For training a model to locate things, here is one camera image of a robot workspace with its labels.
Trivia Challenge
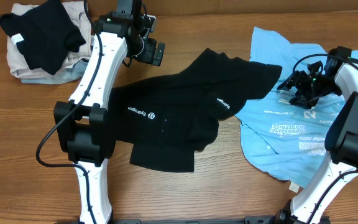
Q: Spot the folded beige garment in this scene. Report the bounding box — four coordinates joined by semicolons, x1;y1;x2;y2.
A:
0;1;92;79

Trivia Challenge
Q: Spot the light blue t-shirt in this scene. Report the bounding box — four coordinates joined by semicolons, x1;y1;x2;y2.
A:
236;27;345;187

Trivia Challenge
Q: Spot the black polo shirt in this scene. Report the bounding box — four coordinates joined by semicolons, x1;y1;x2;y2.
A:
107;49;282;172

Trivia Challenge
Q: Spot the folded black shirt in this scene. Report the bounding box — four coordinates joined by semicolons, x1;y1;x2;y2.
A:
0;0;86;75

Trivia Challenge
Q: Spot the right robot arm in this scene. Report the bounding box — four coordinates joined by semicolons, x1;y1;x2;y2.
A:
266;46;358;223

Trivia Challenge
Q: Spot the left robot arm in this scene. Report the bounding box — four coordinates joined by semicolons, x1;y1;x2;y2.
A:
52;0;165;223

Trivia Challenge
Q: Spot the folded light blue denim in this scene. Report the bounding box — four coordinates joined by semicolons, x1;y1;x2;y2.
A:
21;59;88;85

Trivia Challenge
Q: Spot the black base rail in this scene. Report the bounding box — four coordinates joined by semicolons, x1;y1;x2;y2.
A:
54;215;331;224

